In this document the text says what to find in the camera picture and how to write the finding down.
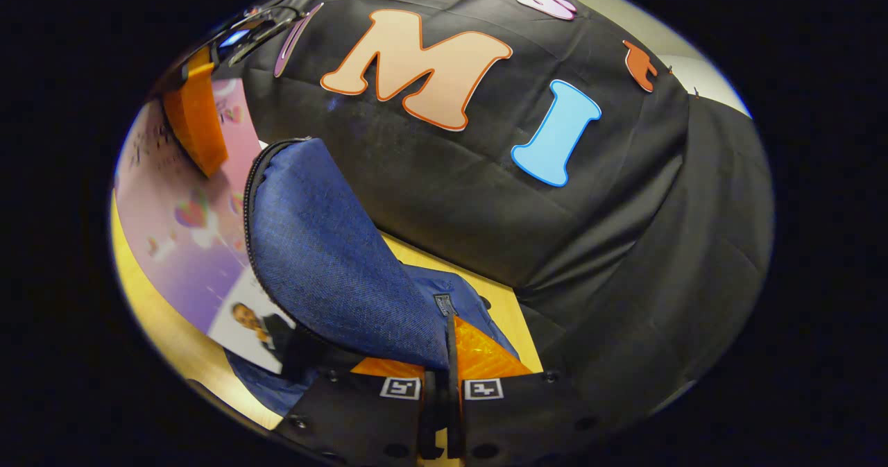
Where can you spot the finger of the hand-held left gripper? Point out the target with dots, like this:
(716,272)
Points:
(198,116)

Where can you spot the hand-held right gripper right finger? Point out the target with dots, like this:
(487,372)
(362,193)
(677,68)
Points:
(451,356)

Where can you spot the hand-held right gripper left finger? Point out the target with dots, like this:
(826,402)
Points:
(361,418)

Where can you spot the pink book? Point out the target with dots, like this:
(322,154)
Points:
(187,259)

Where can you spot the blue schoolbag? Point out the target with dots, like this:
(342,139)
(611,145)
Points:
(326,259)

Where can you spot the black backdrop cloth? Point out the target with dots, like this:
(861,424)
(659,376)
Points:
(624,245)

